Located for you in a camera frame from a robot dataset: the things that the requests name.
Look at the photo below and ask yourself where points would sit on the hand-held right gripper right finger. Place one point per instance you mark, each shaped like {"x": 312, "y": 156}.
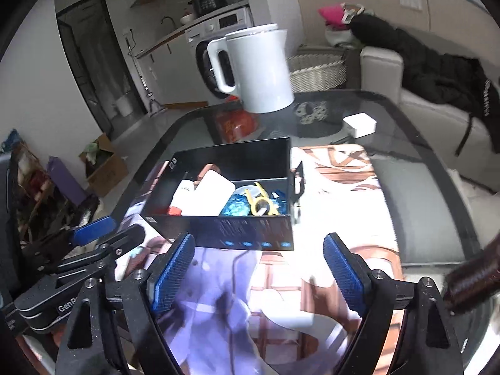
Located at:
{"x": 343, "y": 273}

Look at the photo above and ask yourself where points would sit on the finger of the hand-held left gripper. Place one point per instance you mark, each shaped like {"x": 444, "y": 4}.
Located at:
{"x": 125, "y": 240}
{"x": 93, "y": 228}

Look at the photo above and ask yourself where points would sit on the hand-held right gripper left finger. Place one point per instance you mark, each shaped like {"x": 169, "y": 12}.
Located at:
{"x": 172, "y": 273}

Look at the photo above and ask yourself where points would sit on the white bottle with red cap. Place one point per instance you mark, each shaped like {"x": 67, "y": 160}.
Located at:
{"x": 181, "y": 195}

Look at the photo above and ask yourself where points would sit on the white packet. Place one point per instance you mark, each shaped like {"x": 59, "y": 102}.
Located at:
{"x": 211, "y": 193}

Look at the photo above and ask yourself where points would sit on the blue foil packet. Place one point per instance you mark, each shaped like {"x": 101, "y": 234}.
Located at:
{"x": 234, "y": 205}
{"x": 279, "y": 203}

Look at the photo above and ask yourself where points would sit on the yellow plastic piece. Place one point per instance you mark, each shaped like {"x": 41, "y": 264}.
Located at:
{"x": 259, "y": 205}

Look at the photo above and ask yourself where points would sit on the black cardboard box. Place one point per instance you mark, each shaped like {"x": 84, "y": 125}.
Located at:
{"x": 234, "y": 156}

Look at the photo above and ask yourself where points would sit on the purple rolled mat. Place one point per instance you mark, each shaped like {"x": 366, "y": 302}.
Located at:
{"x": 64, "y": 179}

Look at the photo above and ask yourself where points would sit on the brown cardboard box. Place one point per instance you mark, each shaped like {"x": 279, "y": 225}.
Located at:
{"x": 107, "y": 168}

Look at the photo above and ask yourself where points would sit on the grey chair seat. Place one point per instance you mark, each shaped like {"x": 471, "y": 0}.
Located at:
{"x": 425, "y": 211}

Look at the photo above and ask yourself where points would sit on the white waste bin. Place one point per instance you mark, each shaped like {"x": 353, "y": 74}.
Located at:
{"x": 125, "y": 108}

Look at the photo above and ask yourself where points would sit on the small white box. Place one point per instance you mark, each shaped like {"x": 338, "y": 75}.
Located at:
{"x": 359, "y": 125}

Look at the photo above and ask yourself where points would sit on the metal floor mop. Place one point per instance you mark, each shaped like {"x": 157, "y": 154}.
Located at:
{"x": 140, "y": 78}

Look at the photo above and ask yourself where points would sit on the red bag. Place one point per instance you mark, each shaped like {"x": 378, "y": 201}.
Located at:
{"x": 236, "y": 125}

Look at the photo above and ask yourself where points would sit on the dark glass door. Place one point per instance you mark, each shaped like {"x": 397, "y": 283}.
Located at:
{"x": 93, "y": 58}

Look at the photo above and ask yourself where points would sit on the kitchen counter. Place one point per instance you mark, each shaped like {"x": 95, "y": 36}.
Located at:
{"x": 164, "y": 43}

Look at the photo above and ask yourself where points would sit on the wicker basket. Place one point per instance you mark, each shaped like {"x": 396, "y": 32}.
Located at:
{"x": 318, "y": 72}

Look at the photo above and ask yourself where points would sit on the light grey sofa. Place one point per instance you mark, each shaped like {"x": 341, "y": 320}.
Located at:
{"x": 381, "y": 70}

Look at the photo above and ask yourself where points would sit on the white electric kettle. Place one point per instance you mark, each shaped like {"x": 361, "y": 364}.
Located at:
{"x": 261, "y": 70}

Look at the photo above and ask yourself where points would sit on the black jacket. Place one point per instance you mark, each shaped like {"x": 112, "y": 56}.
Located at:
{"x": 414, "y": 62}

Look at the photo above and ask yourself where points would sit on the white bowl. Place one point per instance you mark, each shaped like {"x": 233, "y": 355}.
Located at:
{"x": 186, "y": 18}

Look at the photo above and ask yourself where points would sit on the white washing machine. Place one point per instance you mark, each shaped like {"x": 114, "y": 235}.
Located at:
{"x": 230, "y": 21}

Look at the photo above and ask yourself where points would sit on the black pressure cooker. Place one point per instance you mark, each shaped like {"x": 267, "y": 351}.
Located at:
{"x": 209, "y": 0}

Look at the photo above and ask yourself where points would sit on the pink cloth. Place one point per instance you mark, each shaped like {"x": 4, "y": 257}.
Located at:
{"x": 332, "y": 13}

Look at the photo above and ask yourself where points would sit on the wall switch panel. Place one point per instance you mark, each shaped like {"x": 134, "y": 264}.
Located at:
{"x": 411, "y": 2}

